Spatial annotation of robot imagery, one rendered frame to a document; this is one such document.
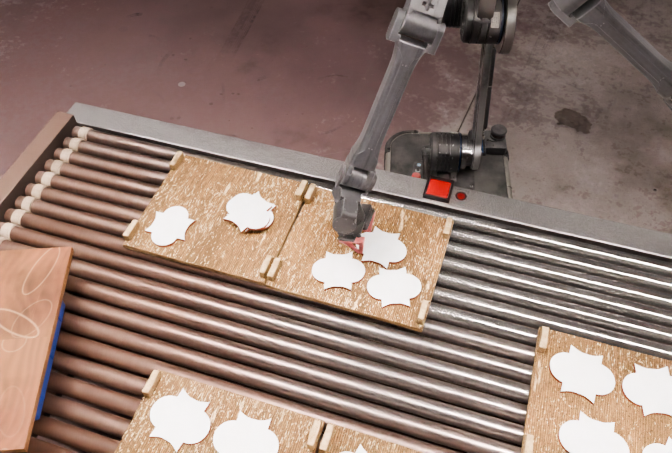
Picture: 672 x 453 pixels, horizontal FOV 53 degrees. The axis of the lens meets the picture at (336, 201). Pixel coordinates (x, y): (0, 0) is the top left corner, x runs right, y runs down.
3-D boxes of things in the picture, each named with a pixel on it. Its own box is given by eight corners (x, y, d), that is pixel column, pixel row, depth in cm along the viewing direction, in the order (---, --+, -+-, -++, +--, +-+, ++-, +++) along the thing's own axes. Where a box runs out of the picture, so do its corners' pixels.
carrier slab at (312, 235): (312, 189, 192) (312, 185, 191) (453, 224, 183) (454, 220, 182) (265, 287, 171) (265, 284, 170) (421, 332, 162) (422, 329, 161)
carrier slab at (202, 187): (181, 157, 201) (180, 153, 200) (310, 187, 192) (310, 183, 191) (123, 247, 180) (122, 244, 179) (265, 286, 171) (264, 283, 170)
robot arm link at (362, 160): (442, 20, 144) (396, 4, 142) (447, 27, 139) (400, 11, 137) (371, 186, 164) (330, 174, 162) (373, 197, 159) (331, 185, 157)
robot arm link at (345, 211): (377, 171, 160) (343, 161, 159) (377, 205, 152) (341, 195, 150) (359, 203, 168) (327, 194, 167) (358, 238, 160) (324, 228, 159)
